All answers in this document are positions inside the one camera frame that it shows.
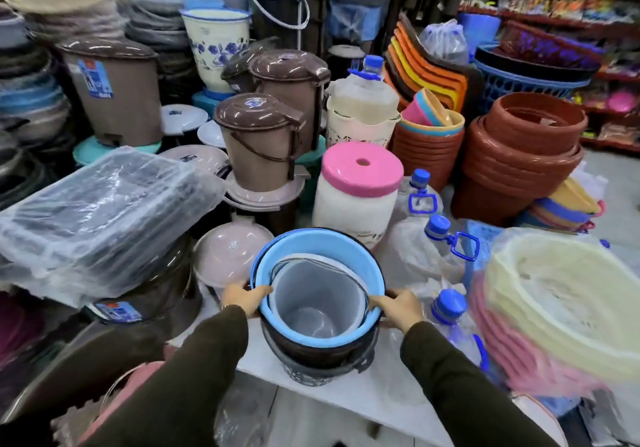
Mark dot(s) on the person's right hand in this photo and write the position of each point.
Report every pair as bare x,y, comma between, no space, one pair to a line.
402,310

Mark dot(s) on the person's left hand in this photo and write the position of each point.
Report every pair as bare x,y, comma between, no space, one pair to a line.
240,297

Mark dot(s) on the person's right thumb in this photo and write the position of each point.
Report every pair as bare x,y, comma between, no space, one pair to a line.
381,302

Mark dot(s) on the person's left thumb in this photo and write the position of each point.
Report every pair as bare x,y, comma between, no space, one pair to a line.
261,292

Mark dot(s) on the dark bin with blue rim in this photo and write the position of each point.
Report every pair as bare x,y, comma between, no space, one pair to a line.
325,356

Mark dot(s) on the person's right forearm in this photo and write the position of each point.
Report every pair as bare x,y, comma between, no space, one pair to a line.
460,391

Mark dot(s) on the person's left forearm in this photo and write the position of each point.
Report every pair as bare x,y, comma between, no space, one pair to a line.
190,381

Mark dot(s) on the pink domed lid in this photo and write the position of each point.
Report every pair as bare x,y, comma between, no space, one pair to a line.
230,251

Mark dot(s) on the grey inner bucket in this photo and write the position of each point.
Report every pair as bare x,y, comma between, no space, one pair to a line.
312,301

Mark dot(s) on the white jar with pink lid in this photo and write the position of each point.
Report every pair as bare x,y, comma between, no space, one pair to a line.
352,201

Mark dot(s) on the dark bin with blue label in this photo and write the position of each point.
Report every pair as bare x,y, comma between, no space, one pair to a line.
150,301

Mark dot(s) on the small brown lidded bucket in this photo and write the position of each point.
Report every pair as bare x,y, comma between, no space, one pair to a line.
257,146

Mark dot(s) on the stack of terracotta pots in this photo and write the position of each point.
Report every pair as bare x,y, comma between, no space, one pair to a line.
427,154

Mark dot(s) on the cream lattice basket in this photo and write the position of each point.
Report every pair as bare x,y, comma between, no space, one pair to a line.
360,131

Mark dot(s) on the stack of cream pink baskets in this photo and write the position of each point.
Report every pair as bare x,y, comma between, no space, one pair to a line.
555,301

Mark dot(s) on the plastic-wrapped stack of trays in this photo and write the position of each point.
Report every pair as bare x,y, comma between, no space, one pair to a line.
95,221

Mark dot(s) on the white round lid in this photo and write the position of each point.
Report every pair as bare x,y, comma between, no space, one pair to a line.
182,117

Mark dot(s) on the stack of brown plant saucers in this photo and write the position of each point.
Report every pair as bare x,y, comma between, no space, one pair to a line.
515,161

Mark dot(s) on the stack of colourful small pots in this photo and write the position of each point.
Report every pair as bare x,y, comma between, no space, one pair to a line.
432,114

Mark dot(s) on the stack of colourful scoops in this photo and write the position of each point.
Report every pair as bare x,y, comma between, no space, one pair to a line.
565,206

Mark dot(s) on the tall brown lidded bucket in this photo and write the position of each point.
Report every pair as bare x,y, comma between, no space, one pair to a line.
292,86

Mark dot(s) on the clear jug with blue cap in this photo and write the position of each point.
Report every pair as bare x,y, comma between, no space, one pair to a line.
362,94

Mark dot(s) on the teal basin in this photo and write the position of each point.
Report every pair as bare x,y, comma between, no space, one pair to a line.
95,150

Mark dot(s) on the stack of orange yellow trays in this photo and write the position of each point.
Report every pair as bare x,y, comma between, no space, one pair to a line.
425,69

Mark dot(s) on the large brown pedal bin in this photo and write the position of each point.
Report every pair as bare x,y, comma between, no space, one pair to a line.
117,91

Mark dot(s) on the white floral bin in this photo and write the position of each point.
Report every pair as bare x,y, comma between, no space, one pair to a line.
216,46

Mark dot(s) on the blue lattice basket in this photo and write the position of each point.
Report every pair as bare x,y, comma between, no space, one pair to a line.
520,86

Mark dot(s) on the clear plastic bag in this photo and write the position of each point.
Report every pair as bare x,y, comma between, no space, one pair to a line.
445,41

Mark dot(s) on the dark bin with white lid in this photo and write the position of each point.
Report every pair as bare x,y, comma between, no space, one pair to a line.
277,11

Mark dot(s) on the blue bucket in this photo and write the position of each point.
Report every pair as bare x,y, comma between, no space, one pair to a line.
479,29

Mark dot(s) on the stack of grey blue basins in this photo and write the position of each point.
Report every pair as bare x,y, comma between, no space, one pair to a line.
30,106

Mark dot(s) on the dark purple basket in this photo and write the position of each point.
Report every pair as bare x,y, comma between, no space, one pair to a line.
545,46

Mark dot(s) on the red shelf with goods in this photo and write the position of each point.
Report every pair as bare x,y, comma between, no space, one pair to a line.
565,6

